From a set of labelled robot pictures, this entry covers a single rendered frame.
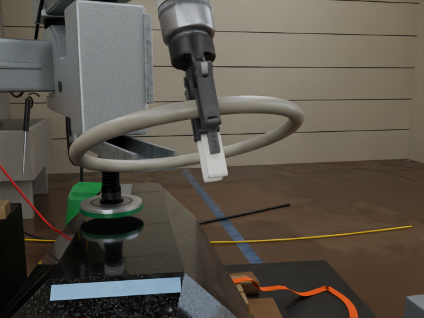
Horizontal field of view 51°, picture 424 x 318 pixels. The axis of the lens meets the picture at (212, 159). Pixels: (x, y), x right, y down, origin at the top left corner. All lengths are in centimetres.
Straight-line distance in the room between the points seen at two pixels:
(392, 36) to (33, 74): 643
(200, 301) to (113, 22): 87
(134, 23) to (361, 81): 621
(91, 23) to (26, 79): 66
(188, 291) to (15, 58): 127
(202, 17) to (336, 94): 658
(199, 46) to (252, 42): 603
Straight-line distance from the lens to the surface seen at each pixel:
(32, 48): 205
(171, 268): 118
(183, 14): 73
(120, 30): 147
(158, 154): 126
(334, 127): 730
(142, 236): 141
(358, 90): 745
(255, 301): 257
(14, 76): 202
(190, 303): 115
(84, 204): 160
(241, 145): 112
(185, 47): 72
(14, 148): 432
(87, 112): 144
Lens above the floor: 131
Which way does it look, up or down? 10 degrees down
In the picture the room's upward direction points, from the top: straight up
